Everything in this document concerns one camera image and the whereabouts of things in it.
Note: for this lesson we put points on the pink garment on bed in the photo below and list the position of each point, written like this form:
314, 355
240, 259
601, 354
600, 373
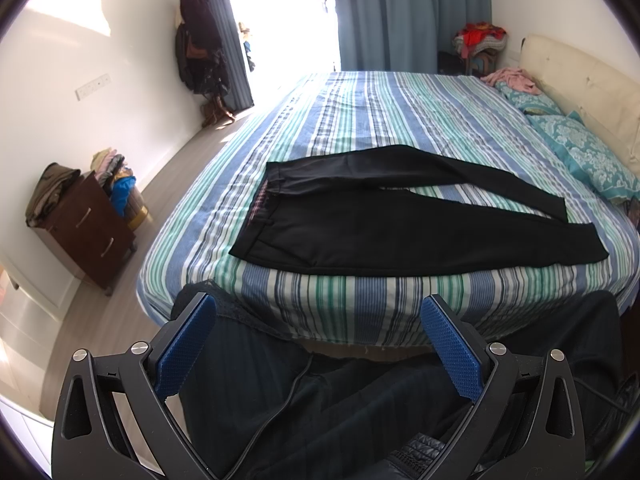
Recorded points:
515, 78

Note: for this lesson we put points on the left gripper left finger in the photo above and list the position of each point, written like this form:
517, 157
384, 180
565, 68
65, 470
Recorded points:
89, 437

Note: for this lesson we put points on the blue curtain right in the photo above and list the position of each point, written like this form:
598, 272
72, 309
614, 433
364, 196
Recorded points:
402, 35

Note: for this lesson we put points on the white wall socket strip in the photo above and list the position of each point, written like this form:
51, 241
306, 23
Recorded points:
92, 87

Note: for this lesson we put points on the striped bed sheet mattress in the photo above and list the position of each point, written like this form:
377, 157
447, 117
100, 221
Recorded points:
454, 116

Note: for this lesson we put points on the dark clothes on rack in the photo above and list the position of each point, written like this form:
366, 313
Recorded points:
202, 65

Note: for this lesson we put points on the black pants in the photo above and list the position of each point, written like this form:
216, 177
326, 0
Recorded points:
399, 212

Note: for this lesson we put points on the red clothes pile on stool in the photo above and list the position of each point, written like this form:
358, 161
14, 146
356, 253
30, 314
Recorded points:
479, 46

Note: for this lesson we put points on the cream padded headboard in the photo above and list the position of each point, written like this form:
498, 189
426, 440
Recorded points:
607, 100

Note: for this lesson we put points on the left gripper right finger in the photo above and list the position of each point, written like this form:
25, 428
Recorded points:
524, 421

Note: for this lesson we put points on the dark wooden nightstand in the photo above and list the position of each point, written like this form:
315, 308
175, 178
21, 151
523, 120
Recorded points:
87, 235

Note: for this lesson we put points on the teal floral pillow near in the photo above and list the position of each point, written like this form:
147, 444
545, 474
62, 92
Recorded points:
587, 158

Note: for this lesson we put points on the teal floral pillow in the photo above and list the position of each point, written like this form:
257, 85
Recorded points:
529, 103
587, 158

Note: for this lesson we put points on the olive clothes on nightstand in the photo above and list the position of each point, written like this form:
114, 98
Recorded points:
51, 186

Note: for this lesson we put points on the teal floral pillow far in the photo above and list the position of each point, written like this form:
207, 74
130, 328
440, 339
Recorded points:
529, 103

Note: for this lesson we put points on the blue striped curtain left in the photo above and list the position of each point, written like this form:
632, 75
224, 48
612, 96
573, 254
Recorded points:
239, 95

